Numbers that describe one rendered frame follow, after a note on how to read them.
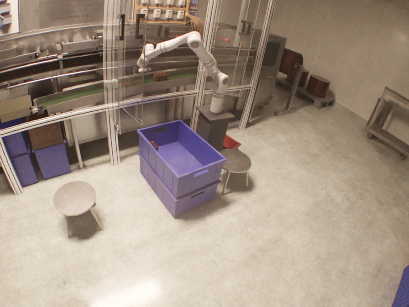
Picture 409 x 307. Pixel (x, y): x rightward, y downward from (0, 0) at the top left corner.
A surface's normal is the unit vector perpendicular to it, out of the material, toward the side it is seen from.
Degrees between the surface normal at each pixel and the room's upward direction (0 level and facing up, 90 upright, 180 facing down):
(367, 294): 0
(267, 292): 0
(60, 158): 90
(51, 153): 90
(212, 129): 90
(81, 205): 0
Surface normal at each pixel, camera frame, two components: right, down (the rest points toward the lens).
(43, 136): 0.58, 0.55
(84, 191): 0.15, -0.80
